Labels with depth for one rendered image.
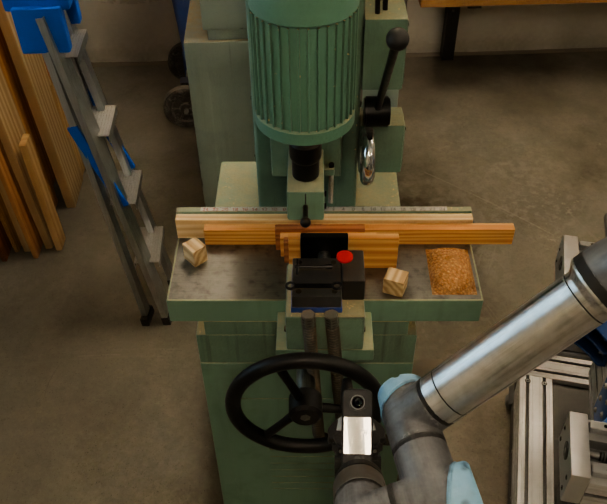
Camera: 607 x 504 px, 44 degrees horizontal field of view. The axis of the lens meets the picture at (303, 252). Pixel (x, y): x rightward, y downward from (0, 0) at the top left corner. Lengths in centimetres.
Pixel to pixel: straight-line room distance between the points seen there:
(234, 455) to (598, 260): 114
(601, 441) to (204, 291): 78
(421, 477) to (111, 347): 174
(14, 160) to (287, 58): 170
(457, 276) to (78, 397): 142
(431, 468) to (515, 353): 18
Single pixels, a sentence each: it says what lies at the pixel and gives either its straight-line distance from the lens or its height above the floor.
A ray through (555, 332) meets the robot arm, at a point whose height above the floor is 124.
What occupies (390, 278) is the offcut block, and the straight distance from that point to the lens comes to 143.
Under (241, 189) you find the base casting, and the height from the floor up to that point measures 80.
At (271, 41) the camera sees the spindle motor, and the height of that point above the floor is 138.
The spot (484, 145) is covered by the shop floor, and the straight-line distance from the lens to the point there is 344.
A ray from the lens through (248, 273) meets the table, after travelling 149.
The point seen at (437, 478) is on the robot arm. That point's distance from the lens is 102.
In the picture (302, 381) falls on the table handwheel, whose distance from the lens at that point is 141.
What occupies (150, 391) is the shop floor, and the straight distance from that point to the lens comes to 247.
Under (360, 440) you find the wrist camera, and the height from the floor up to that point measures 99.
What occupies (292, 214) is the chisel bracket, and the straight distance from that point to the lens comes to 144.
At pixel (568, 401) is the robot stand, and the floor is 21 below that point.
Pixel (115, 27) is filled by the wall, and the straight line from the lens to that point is 399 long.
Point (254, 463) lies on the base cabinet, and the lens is 190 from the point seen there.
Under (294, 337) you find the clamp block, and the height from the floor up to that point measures 91.
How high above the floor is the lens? 195
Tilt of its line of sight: 43 degrees down
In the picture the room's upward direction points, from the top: 1 degrees counter-clockwise
